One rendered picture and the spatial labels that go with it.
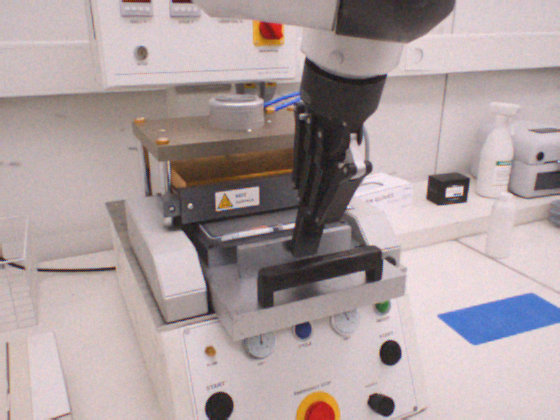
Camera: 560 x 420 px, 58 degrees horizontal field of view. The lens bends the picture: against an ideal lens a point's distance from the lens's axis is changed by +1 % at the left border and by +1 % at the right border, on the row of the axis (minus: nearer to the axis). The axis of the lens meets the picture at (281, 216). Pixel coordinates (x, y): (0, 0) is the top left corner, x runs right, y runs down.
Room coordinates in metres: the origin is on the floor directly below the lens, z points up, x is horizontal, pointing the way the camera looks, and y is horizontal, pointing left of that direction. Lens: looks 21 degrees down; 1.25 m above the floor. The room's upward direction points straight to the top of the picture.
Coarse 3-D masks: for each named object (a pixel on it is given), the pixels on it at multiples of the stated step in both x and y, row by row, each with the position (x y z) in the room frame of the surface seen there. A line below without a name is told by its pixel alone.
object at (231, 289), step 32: (256, 256) 0.53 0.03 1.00; (288, 256) 0.54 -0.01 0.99; (224, 288) 0.50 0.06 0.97; (256, 288) 0.50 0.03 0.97; (320, 288) 0.50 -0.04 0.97; (352, 288) 0.50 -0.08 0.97; (384, 288) 0.52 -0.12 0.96; (224, 320) 0.46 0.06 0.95; (256, 320) 0.45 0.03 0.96; (288, 320) 0.47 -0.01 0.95
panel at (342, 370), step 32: (320, 320) 0.55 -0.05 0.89; (384, 320) 0.58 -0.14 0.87; (192, 352) 0.48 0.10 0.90; (224, 352) 0.49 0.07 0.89; (288, 352) 0.52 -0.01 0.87; (320, 352) 0.53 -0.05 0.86; (352, 352) 0.55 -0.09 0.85; (192, 384) 0.47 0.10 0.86; (224, 384) 0.48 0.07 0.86; (256, 384) 0.49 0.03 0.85; (288, 384) 0.50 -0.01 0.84; (320, 384) 0.51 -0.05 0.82; (352, 384) 0.53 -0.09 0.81; (384, 384) 0.54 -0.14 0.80; (256, 416) 0.47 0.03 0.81; (288, 416) 0.48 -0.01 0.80; (352, 416) 0.51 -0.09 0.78; (384, 416) 0.52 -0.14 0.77
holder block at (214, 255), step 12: (192, 228) 0.61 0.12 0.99; (324, 228) 0.61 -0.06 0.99; (192, 240) 0.61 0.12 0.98; (204, 240) 0.58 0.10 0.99; (240, 240) 0.57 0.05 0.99; (252, 240) 0.57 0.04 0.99; (204, 252) 0.56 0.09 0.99; (216, 252) 0.55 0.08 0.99; (228, 252) 0.56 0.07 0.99; (216, 264) 0.55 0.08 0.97
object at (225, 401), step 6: (216, 396) 0.46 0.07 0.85; (222, 396) 0.46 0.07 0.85; (210, 402) 0.46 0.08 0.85; (216, 402) 0.46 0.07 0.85; (222, 402) 0.46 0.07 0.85; (228, 402) 0.46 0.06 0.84; (210, 408) 0.45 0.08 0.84; (216, 408) 0.45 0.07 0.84; (222, 408) 0.46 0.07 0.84; (228, 408) 0.46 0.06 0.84; (210, 414) 0.45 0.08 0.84; (216, 414) 0.45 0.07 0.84; (222, 414) 0.45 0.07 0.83; (228, 414) 0.46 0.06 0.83
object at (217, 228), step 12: (252, 216) 0.63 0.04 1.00; (264, 216) 0.63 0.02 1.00; (276, 216) 0.63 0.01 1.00; (288, 216) 0.63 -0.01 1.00; (204, 228) 0.59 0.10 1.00; (216, 228) 0.59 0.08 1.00; (228, 228) 0.59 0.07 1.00; (240, 228) 0.59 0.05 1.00; (252, 228) 0.59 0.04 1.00; (264, 228) 0.59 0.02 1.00
